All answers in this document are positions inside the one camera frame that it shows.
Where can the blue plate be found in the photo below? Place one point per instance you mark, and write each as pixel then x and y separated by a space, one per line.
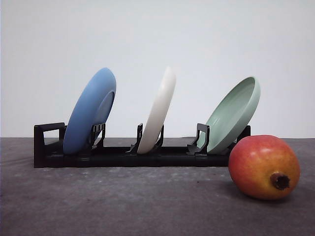
pixel 92 107

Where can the white plate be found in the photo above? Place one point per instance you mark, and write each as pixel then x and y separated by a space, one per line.
pixel 157 111

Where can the green plate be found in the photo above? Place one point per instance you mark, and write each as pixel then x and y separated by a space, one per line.
pixel 232 116

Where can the black dish rack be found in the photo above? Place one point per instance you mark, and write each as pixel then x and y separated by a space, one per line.
pixel 49 143

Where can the red yellow pomegranate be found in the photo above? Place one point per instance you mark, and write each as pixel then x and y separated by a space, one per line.
pixel 264 166

